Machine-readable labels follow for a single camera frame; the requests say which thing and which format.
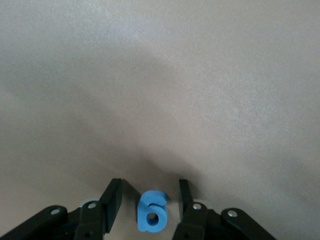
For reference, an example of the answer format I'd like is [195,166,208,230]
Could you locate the blue foam lowercase g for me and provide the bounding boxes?
[136,190,168,235]

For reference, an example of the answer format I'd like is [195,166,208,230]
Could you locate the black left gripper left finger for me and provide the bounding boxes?
[0,178,123,240]

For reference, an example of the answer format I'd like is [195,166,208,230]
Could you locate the brown table cover sheet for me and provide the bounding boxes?
[0,0,320,240]

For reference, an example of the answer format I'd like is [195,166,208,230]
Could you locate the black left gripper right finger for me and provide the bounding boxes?
[172,179,278,240]

